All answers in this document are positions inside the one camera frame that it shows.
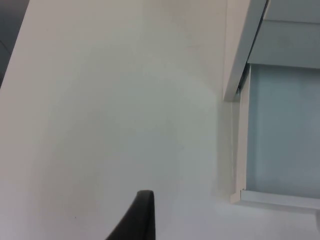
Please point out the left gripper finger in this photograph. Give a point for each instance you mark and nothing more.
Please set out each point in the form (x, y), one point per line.
(140, 220)

